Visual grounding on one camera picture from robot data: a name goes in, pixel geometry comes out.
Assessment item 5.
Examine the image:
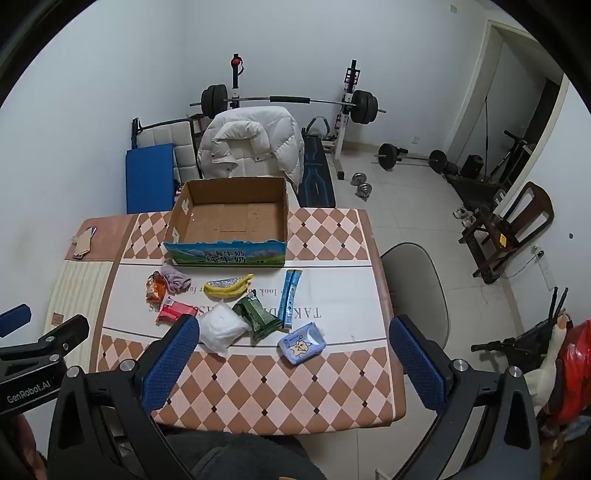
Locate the green snack packet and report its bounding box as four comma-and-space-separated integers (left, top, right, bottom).
232, 292, 283, 341

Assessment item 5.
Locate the white puffer jacket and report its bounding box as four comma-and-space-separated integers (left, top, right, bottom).
197, 106, 305, 188

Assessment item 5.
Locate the orange snack packet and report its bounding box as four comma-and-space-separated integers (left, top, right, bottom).
146, 271, 167, 303

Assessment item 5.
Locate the person's left forearm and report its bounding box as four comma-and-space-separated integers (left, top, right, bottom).
0, 411, 49, 480

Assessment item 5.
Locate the barbell with black plates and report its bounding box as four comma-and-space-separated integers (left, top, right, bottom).
189, 84, 387, 126

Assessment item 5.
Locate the small barbell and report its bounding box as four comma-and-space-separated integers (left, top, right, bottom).
373, 143, 448, 175

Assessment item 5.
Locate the white goose plush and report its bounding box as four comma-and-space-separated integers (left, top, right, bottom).
524, 314, 573, 416

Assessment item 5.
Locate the red plastic bag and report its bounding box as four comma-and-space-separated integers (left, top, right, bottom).
551, 320, 591, 425

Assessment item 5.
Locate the white soft bag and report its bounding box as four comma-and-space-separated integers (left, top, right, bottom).
198, 302, 251, 355

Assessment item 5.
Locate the small cardboard piece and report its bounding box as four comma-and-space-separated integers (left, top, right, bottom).
71, 229, 95, 260

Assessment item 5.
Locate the beige brown table mat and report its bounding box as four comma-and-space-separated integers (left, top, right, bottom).
46, 215, 139, 374

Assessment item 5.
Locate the black scooter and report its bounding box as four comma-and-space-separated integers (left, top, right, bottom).
471, 286, 571, 365

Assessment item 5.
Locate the black box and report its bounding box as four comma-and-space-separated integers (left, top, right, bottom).
459, 154, 485, 180

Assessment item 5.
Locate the white barbell rack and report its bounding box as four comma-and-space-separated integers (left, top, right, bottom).
229, 54, 361, 181

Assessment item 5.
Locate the black weight bench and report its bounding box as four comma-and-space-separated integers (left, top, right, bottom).
298, 117, 338, 207

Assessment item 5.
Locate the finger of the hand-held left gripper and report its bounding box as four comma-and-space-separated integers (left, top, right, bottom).
0, 314, 90, 361
0, 304, 32, 337

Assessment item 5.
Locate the blue tissue pack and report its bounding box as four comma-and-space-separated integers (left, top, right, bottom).
277, 322, 328, 365

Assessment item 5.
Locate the blue folded mat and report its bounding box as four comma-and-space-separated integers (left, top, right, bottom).
126, 143, 176, 214

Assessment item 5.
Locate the padded chair with black frame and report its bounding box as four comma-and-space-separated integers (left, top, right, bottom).
131, 117, 201, 183

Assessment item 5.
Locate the grey chair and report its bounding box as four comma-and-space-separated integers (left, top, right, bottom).
379, 242, 451, 349

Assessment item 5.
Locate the dark wooden chair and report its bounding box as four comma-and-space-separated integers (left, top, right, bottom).
458, 181, 555, 284

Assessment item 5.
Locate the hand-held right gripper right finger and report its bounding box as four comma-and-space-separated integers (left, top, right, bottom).
390, 315, 541, 480

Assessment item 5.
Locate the long blue packet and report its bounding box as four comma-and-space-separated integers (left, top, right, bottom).
282, 269, 303, 331

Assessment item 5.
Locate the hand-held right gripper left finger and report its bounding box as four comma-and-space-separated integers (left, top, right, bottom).
48, 315, 200, 480

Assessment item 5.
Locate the purple cloth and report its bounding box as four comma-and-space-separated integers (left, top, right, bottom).
160, 264, 192, 295

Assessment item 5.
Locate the red packet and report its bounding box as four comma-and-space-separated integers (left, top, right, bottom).
156, 298, 199, 325

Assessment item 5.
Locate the cardboard box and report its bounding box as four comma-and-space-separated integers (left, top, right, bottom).
163, 176, 290, 268

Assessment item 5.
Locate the yellow banana packet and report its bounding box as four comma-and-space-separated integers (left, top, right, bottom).
204, 273, 255, 299

